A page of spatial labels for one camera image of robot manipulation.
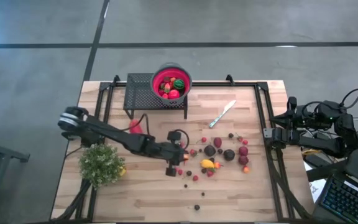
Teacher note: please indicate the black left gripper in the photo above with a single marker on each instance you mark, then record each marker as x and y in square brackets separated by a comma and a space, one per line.
[174, 152]

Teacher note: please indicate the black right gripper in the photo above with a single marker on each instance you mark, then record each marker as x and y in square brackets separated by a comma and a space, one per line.
[306, 119]

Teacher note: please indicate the black cherry green stem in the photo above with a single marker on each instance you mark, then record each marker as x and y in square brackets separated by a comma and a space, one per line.
[196, 207]
[189, 173]

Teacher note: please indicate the yellow lemon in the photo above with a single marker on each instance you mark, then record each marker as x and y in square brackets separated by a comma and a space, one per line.
[122, 170]

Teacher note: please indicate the pink-red apple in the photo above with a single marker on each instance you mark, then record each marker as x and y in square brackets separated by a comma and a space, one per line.
[174, 94]

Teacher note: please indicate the small green watermelon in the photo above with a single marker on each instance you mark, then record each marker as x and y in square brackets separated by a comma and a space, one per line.
[179, 84]

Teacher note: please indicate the small yellow-orange fruit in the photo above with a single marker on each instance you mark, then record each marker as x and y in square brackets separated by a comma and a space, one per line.
[173, 80]

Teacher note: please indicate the red collapsible colander grey rim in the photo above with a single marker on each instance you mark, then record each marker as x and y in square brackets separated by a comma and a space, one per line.
[183, 72]

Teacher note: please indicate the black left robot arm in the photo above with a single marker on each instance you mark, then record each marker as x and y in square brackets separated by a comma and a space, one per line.
[110, 137]

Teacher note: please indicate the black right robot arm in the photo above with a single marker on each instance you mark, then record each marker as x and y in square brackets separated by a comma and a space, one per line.
[315, 143]

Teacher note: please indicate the dark purple round fruit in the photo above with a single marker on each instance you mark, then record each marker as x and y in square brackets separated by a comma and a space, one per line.
[229, 154]
[209, 150]

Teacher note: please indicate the small orange peach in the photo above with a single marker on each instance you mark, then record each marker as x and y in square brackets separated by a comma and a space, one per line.
[246, 169]
[217, 165]
[186, 156]

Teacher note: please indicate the blackberry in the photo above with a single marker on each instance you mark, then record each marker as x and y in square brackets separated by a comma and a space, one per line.
[204, 170]

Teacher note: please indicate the maroon plum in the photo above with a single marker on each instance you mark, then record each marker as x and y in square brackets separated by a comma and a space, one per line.
[243, 151]
[217, 142]
[243, 160]

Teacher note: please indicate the large red pepper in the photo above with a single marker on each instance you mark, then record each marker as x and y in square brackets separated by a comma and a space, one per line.
[134, 127]

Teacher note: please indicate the potted plant white flowers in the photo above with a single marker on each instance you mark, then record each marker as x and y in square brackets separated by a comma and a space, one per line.
[99, 166]

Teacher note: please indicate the white paper sheet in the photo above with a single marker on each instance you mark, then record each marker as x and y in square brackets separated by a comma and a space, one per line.
[317, 189]

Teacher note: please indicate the black perforated metal shelf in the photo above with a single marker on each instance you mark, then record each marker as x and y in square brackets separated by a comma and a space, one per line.
[138, 93]

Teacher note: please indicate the laptop keyboard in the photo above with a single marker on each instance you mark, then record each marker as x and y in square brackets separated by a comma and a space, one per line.
[346, 199]

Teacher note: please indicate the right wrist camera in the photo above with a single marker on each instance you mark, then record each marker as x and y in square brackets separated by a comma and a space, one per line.
[292, 102]

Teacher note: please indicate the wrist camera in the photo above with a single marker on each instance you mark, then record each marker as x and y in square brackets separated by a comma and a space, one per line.
[174, 136]
[292, 102]

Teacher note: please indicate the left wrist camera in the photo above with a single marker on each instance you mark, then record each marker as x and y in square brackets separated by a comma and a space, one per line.
[174, 136]

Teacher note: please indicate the black aluminium table frame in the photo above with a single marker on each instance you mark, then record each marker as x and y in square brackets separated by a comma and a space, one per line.
[216, 84]

